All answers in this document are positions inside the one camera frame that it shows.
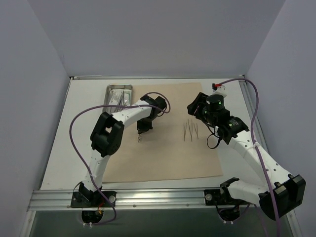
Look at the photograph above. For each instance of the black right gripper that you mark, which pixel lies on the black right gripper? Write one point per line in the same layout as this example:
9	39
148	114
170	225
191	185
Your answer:
195	106

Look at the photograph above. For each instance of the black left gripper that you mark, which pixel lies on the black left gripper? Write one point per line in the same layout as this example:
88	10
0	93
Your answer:
143	126

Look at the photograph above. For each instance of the steel surgical scissors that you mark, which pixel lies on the steel surgical scissors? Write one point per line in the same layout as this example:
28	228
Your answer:
139	137

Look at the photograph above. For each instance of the long steel tweezers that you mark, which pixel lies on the long steel tweezers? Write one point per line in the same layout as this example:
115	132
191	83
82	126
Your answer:
190	125

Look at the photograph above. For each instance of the short steel tweezers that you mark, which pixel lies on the short steel tweezers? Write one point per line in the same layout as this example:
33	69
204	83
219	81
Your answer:
196	130

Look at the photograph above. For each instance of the beige cloth wrap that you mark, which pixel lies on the beige cloth wrap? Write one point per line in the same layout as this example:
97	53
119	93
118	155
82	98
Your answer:
162	154

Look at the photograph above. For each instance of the stainless steel instrument tray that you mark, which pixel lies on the stainless steel instrument tray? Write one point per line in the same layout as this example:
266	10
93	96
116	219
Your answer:
124	87

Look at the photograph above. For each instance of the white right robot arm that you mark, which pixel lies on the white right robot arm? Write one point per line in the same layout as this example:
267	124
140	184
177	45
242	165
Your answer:
281	193

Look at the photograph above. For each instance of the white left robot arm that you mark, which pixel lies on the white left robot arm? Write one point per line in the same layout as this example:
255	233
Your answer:
107	135

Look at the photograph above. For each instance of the steel forceps clamp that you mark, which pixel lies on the steel forceps clamp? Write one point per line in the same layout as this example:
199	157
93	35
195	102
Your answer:
120	99

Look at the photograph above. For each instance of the green suture packet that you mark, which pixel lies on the green suture packet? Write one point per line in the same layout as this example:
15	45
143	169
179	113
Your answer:
126	98

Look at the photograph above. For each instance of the white suture packet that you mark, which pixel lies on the white suture packet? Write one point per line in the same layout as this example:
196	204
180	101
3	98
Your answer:
114	96

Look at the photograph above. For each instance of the aluminium right side rail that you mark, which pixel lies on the aluminium right side rail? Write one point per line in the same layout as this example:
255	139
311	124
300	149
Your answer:
258	134

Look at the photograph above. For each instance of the aluminium rail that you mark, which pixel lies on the aluminium rail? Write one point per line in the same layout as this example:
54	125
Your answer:
258	134
147	77

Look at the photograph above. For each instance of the aluminium back rail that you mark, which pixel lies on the aluminium back rail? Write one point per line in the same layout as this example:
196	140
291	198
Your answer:
147	77

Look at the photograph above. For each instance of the aluminium front rail frame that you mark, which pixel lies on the aluminium front rail frame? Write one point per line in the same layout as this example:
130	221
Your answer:
127	199

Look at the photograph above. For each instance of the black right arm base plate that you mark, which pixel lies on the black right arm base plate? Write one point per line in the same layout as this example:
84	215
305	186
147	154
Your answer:
213	197

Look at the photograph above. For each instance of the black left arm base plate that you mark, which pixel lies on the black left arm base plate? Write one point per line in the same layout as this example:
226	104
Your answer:
80	201

